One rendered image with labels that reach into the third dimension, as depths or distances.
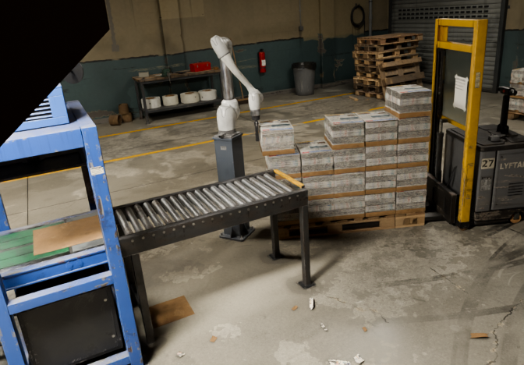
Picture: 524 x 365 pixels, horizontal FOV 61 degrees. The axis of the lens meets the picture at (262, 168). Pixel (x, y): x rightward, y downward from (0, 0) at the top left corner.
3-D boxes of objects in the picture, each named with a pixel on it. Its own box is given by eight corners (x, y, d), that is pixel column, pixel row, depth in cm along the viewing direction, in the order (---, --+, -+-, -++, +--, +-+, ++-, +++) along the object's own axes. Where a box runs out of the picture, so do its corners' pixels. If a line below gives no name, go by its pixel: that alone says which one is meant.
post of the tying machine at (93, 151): (143, 359, 285) (95, 122, 233) (146, 368, 277) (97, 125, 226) (129, 364, 281) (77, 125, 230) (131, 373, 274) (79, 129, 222)
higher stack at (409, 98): (381, 211, 461) (384, 86, 418) (409, 208, 462) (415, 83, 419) (394, 228, 425) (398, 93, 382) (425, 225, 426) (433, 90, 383)
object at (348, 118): (323, 115, 423) (323, 115, 422) (354, 113, 423) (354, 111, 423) (331, 125, 388) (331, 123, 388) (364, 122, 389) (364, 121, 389)
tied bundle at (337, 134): (323, 139, 430) (323, 115, 423) (354, 136, 431) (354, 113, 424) (331, 150, 395) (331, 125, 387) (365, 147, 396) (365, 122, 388)
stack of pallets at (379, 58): (391, 86, 1116) (393, 33, 1073) (422, 91, 1039) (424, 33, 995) (350, 95, 1055) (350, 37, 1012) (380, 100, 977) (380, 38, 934)
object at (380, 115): (353, 113, 422) (353, 112, 422) (383, 111, 423) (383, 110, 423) (365, 122, 387) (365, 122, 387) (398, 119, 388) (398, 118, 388)
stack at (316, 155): (269, 222, 455) (263, 144, 427) (381, 211, 461) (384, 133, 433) (273, 240, 418) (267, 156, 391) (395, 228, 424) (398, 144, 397)
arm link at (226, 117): (216, 131, 396) (213, 107, 389) (221, 126, 413) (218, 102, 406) (234, 130, 393) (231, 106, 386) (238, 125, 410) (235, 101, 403)
